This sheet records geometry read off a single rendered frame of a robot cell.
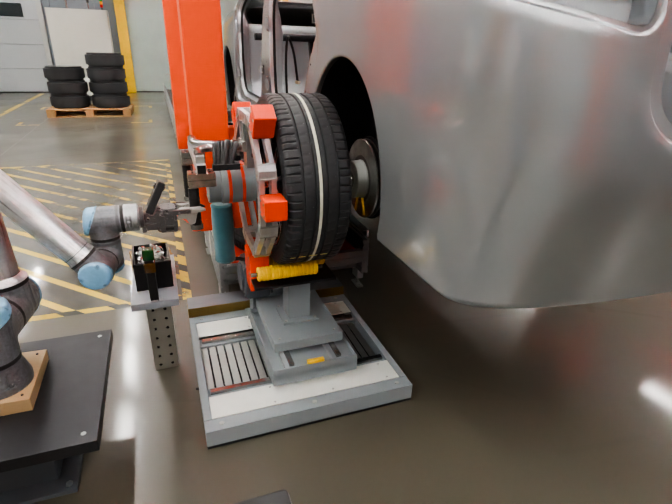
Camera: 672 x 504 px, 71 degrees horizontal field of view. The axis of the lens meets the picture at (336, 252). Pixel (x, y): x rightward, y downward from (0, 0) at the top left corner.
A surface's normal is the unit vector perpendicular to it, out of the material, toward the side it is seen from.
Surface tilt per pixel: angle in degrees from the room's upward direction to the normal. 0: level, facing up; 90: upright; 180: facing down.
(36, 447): 0
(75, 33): 90
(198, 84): 90
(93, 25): 90
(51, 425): 0
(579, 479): 0
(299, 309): 90
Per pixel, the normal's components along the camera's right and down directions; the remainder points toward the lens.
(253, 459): 0.03, -0.91
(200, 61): 0.34, 0.39
